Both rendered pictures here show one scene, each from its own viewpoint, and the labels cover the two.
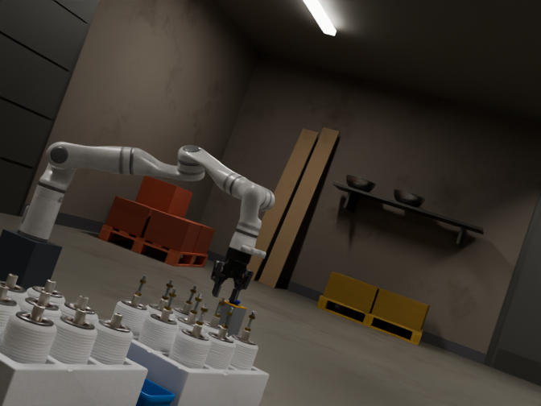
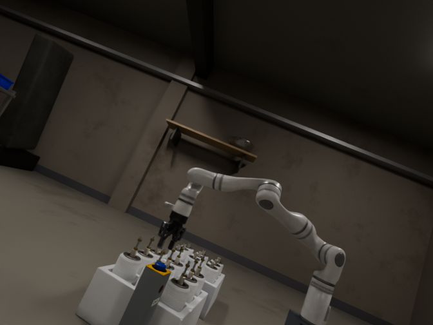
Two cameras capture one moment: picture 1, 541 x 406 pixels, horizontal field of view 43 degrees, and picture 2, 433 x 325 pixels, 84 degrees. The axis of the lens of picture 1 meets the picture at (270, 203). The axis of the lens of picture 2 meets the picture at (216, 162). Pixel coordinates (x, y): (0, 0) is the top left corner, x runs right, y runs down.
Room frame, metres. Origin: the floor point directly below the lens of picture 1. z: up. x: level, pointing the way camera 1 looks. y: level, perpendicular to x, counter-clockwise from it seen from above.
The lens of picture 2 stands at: (3.10, -0.21, 0.56)
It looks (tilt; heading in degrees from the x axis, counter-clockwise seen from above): 11 degrees up; 163
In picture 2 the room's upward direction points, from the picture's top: 24 degrees clockwise
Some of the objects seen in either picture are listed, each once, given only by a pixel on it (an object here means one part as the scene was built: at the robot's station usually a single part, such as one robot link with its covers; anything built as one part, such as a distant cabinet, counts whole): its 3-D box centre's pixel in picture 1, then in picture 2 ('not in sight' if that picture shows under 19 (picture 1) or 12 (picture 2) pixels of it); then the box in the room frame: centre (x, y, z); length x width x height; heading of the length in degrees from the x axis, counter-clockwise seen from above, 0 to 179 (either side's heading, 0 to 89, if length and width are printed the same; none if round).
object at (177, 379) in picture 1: (171, 376); (150, 302); (1.99, 0.10, 0.09); 0.39 x 0.39 x 0.18; 56
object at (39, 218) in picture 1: (42, 213); (316, 302); (2.26, 0.69, 0.39); 0.09 x 0.09 x 0.17; 69
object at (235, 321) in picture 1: (216, 350); (137, 316); (2.27, 0.00, 0.16); 0.07 x 0.07 x 0.31; 56
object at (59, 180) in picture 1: (59, 167); (328, 265); (2.26, 0.69, 0.54); 0.09 x 0.09 x 0.17; 3
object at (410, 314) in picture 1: (375, 306); not in sight; (7.83, -1.52, 0.21); 1.23 x 0.89 x 0.43; 69
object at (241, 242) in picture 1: (247, 242); (180, 205); (2.07, 0.03, 0.52); 0.11 x 0.09 x 0.06; 39
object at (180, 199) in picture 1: (167, 220); not in sight; (7.16, 0.96, 0.37); 1.32 x 1.03 x 0.74; 159
